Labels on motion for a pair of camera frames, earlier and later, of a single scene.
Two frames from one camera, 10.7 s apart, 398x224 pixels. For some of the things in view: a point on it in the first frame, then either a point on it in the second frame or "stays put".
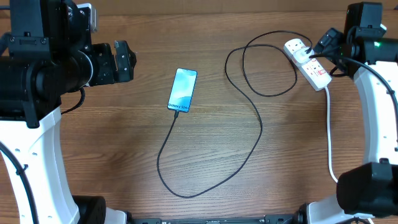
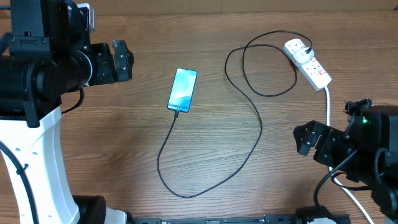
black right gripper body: x=330 y=45 -> x=333 y=151
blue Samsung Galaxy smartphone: x=182 y=89 stays put
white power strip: x=313 y=70 stays put
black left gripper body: x=104 y=65 stays put
